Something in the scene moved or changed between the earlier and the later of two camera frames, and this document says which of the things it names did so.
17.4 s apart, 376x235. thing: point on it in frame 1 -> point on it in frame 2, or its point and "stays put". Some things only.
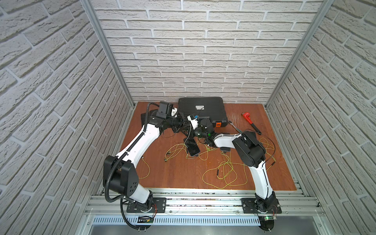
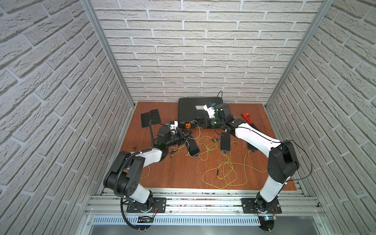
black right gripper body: x=198 y=132 -> x=213 y=123
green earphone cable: x=207 y=151 stays put
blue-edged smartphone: x=192 y=146 stays put
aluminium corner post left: x=109 y=50 stays put
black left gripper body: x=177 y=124 -> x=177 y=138
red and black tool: x=246 y=115 stays put
